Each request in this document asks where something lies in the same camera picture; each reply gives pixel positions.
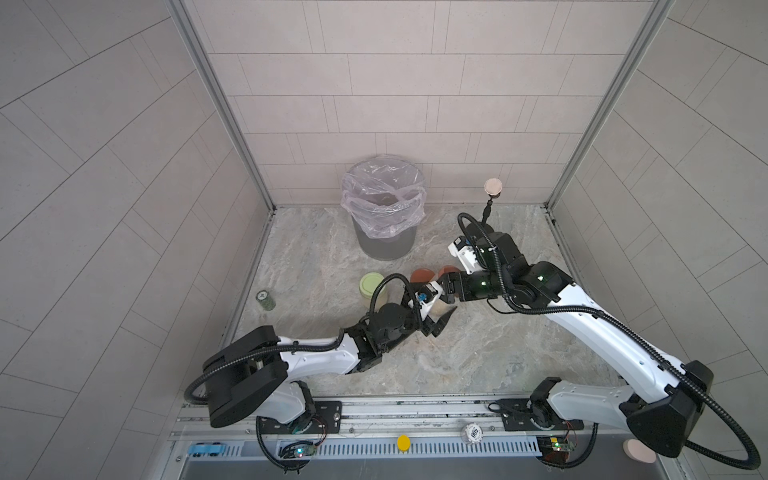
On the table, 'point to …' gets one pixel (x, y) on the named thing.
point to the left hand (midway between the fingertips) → (446, 294)
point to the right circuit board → (555, 449)
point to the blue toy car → (200, 448)
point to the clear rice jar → (440, 308)
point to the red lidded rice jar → (421, 275)
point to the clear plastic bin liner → (385, 194)
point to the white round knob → (474, 432)
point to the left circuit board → (296, 450)
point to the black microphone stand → (484, 224)
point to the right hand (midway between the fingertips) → (440, 291)
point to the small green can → (264, 298)
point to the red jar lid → (448, 269)
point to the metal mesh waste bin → (384, 248)
